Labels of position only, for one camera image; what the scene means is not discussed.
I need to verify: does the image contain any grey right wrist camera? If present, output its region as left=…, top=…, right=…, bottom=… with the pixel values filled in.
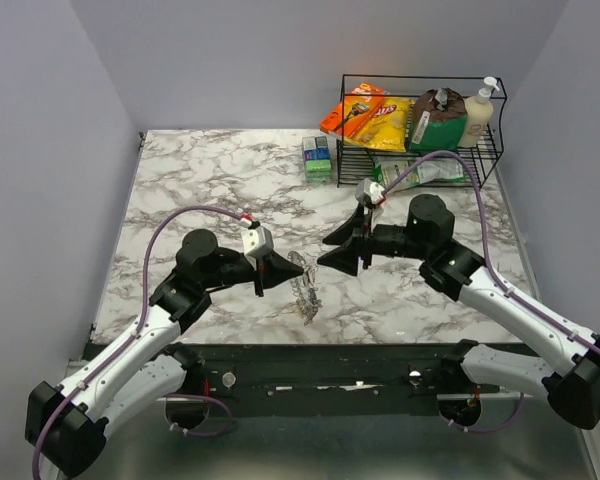
left=355, top=178, right=386, bottom=209

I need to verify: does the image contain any orange razor package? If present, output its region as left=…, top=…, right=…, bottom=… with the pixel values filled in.
left=319, top=83, right=387, bottom=145

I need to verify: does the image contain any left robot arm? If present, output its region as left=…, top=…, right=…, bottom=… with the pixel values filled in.
left=25, top=226, right=303, bottom=479

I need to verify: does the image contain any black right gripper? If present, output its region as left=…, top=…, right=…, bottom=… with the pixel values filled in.
left=317, top=202, right=430, bottom=277

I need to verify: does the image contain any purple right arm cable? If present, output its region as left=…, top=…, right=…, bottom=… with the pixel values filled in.
left=382, top=150, right=600, bottom=434

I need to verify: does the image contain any black mounting base rail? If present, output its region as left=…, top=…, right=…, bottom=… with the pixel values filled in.
left=163, top=343, right=480, bottom=418

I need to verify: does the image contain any cream lotion pump bottle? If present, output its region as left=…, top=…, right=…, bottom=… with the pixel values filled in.
left=458, top=76, right=500, bottom=148

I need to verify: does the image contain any yellow chips bag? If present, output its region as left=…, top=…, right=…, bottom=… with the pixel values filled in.
left=352, top=97, right=413, bottom=152

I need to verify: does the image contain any green white snack bag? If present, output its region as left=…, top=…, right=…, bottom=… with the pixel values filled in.
left=373, top=156, right=465, bottom=193

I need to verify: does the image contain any green sponge pack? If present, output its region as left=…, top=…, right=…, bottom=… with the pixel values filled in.
left=302, top=136, right=332, bottom=182

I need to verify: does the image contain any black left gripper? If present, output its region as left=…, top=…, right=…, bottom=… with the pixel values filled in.
left=201, top=249, right=304, bottom=297

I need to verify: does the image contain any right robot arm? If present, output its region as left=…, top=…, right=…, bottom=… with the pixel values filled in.
left=318, top=194, right=600, bottom=430

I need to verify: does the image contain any brown green coffee bag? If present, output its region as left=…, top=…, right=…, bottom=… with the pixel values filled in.
left=408, top=88, right=467, bottom=153

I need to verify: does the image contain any black wire rack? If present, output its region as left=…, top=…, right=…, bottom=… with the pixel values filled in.
left=326, top=74, right=507, bottom=187

